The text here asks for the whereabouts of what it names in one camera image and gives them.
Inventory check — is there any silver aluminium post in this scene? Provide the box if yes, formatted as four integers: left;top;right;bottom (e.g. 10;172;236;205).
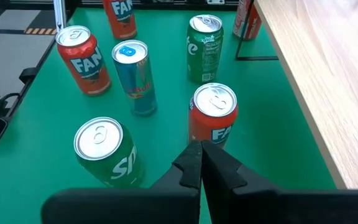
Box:
53;0;67;33

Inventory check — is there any black frame clamp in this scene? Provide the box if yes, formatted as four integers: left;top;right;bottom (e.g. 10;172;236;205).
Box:
18;67;40;85

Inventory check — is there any wooden shelf with black legs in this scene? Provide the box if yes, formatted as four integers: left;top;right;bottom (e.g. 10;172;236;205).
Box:
234;0;358;190

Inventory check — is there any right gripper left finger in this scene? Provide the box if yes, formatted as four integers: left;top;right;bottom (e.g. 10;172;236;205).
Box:
40;139;203;224

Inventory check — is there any red Fanta can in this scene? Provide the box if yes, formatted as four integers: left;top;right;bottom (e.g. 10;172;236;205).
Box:
101;0;138;40
187;82;239;149
55;24;112;96
232;0;263;41

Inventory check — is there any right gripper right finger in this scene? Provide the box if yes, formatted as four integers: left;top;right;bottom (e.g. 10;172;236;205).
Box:
201;139;358;224

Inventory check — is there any green Sprite can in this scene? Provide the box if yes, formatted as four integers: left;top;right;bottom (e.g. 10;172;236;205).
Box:
73;116;145;189
186;14;225;84

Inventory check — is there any blue Red Bull can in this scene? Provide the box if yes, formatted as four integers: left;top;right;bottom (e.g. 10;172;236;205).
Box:
111;39;158;118

